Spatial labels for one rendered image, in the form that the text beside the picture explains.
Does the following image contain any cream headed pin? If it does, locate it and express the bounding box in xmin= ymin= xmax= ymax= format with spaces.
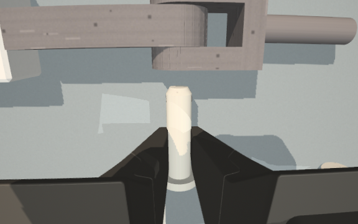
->
xmin=166 ymin=85 xmax=196 ymax=192
xmin=321 ymin=162 xmax=347 ymax=169

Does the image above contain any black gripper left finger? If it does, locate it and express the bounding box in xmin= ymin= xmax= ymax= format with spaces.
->
xmin=0 ymin=127 xmax=169 ymax=224

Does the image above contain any grey metal clevis fork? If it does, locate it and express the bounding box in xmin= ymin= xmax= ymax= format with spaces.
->
xmin=150 ymin=0 xmax=357 ymax=70

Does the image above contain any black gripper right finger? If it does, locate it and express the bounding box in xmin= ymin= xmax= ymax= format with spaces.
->
xmin=190 ymin=126 xmax=358 ymax=224

